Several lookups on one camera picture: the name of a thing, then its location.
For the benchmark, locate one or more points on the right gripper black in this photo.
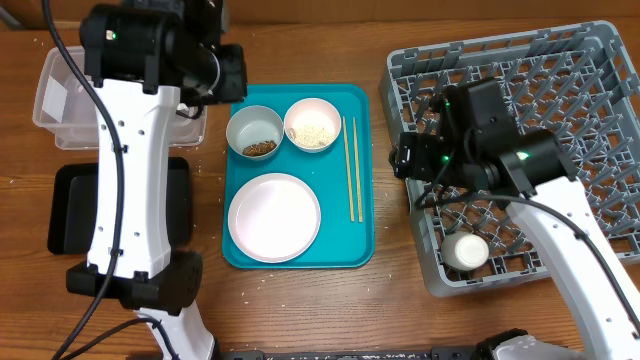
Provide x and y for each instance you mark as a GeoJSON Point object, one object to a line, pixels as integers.
{"type": "Point", "coordinates": [414, 156]}

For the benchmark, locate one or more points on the white cup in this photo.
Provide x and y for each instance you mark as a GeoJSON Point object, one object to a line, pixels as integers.
{"type": "Point", "coordinates": [464, 251]}

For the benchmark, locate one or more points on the white bowl with rice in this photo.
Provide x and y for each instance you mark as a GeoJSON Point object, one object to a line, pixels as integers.
{"type": "Point", "coordinates": [312, 124]}

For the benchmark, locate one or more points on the grey bowl with brown scraps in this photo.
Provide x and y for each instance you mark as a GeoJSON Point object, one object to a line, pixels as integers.
{"type": "Point", "coordinates": [255, 132]}

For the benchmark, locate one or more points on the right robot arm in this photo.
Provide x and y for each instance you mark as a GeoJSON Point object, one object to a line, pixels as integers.
{"type": "Point", "coordinates": [478, 147]}

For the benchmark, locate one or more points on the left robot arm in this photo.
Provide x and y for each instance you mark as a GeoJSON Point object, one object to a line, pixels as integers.
{"type": "Point", "coordinates": [142, 60]}

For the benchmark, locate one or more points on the grey dishwasher rack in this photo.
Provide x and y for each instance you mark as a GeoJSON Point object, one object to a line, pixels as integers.
{"type": "Point", "coordinates": [576, 80]}

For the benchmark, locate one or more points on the clear plastic waste bin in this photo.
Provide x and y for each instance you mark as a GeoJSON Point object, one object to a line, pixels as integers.
{"type": "Point", "coordinates": [63, 107]}

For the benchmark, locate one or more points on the wooden chopstick left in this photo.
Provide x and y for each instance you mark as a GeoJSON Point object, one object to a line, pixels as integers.
{"type": "Point", "coordinates": [348, 169]}

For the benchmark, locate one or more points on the pile of rice grains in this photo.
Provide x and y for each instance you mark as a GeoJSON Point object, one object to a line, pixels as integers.
{"type": "Point", "coordinates": [311, 137]}

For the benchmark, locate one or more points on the teal serving tray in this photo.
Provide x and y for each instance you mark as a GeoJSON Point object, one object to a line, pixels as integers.
{"type": "Point", "coordinates": [340, 243]}

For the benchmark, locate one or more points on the white round plate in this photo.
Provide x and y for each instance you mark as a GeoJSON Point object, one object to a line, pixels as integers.
{"type": "Point", "coordinates": [274, 218]}

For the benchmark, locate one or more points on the black rectangular tray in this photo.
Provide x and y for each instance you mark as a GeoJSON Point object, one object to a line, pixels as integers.
{"type": "Point", "coordinates": [74, 207]}

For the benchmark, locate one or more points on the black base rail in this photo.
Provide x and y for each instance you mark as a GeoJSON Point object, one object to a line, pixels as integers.
{"type": "Point", "coordinates": [434, 353]}

